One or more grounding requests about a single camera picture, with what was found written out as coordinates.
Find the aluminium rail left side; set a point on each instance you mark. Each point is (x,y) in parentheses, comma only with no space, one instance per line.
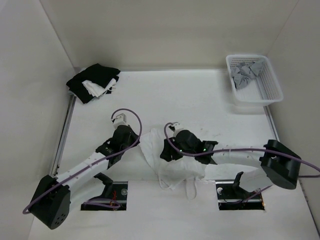
(63,137)

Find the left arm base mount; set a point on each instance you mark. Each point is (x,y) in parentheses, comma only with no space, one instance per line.
(112,198)

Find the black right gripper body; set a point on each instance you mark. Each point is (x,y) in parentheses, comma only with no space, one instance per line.
(175,155)

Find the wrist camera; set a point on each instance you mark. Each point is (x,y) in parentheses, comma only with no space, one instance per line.
(175,127)
(119,120)

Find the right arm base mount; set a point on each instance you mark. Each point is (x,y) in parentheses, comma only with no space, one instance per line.
(231,197)

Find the white folded tank top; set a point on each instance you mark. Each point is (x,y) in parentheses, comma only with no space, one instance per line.
(96,90)

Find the white tank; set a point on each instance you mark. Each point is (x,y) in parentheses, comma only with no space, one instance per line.
(96,90)
(174,173)

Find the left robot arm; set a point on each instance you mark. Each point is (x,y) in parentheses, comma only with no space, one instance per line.
(52,199)

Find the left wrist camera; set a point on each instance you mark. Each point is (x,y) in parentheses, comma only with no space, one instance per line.
(119,120)

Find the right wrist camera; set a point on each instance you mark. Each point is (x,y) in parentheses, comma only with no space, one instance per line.
(175,127)

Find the white plastic laundry basket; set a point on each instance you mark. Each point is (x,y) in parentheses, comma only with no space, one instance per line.
(262,91)

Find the grey crumpled tank top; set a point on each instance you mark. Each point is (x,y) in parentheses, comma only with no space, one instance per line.
(243,74)

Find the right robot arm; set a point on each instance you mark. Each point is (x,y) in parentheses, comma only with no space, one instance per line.
(275,164)

